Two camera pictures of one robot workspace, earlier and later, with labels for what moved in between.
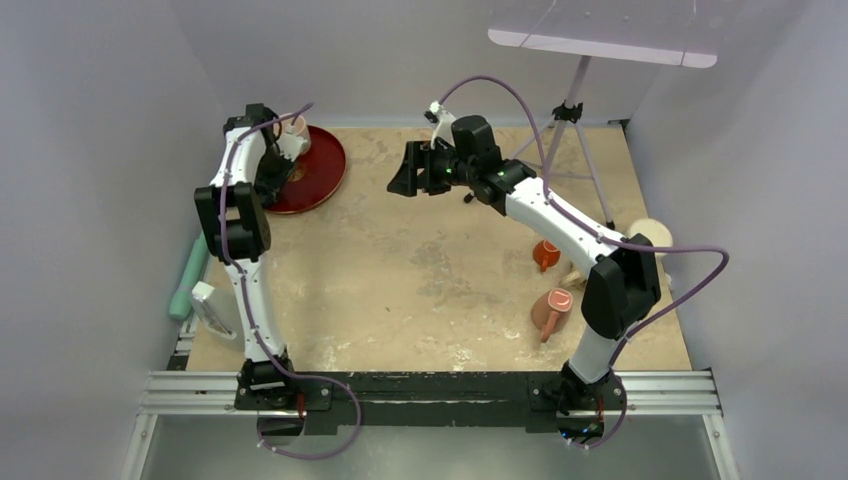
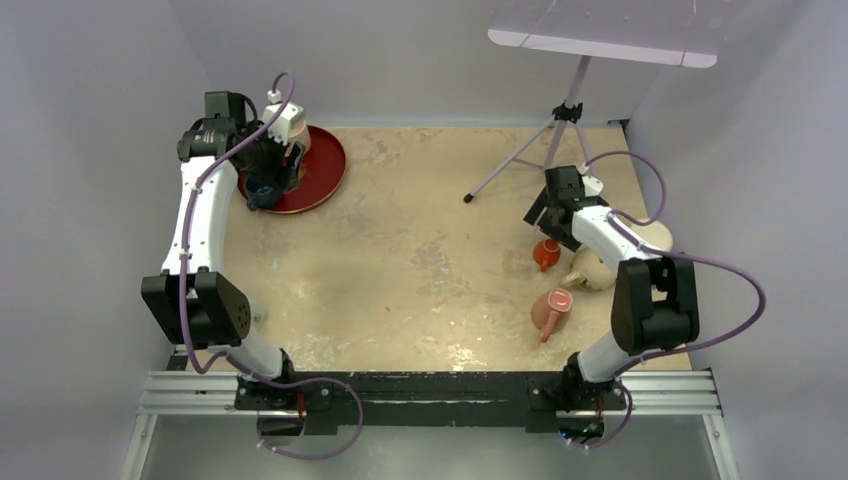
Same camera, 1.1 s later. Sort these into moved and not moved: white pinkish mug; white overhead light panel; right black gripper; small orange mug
Moved: right black gripper
Not moved: white pinkish mug; small orange mug; white overhead light panel
